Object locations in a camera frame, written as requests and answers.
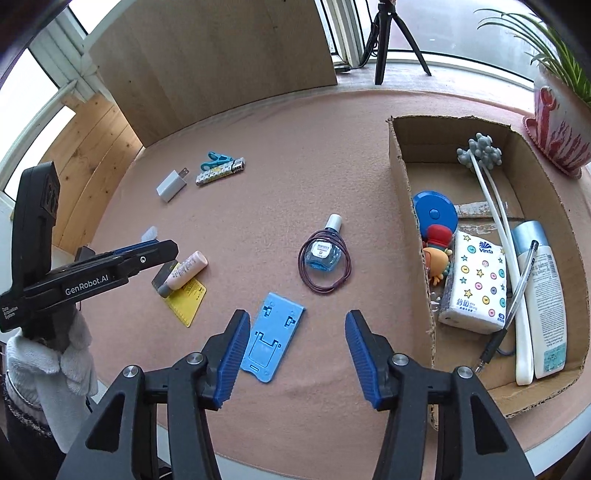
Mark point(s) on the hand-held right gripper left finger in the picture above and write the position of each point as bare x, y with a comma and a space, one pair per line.
233, 355

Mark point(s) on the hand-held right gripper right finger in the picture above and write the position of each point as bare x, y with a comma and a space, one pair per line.
362, 355

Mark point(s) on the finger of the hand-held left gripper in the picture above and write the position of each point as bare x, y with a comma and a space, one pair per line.
152, 258
134, 248

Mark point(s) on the peach lotion tube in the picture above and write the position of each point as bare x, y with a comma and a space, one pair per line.
184, 272

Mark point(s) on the blue plastic phone stand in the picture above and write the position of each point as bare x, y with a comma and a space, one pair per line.
272, 337

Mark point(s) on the yellow and black ruler card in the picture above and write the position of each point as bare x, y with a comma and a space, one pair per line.
184, 304

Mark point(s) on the white charger plug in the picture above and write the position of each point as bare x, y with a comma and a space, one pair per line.
171, 187

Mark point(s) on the patterned white lighter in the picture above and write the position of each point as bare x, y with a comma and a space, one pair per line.
217, 173

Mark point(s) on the blue glass eye-drop bottle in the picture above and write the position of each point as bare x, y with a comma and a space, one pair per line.
323, 251

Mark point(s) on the teal small clip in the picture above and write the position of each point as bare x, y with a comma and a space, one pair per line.
212, 159

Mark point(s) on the clear ballpoint pen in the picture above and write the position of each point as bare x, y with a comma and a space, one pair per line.
491, 346

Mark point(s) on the white tissue pack with stars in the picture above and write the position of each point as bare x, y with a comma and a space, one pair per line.
475, 281

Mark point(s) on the blue round tape measure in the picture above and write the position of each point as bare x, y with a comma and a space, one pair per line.
434, 212

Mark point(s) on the brown cardboard box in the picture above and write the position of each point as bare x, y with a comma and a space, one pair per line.
406, 184

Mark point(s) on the white sunscreen bottle blue cap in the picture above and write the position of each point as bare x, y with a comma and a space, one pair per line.
545, 295

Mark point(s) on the white massager with grey balls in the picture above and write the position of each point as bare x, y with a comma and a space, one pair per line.
503, 221

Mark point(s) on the person's left forearm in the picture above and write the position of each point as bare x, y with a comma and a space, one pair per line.
27, 429

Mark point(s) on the person's left hand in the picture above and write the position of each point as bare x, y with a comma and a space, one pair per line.
69, 369

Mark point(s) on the pine plank panel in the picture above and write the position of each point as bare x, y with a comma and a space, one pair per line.
92, 152

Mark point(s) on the wooden board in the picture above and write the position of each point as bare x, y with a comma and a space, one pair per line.
207, 64

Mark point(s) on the potted spider plant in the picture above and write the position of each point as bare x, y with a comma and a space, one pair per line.
558, 110

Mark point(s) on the black tripod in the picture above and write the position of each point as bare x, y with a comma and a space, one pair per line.
383, 37

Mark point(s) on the white window frame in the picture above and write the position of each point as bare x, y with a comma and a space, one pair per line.
51, 69

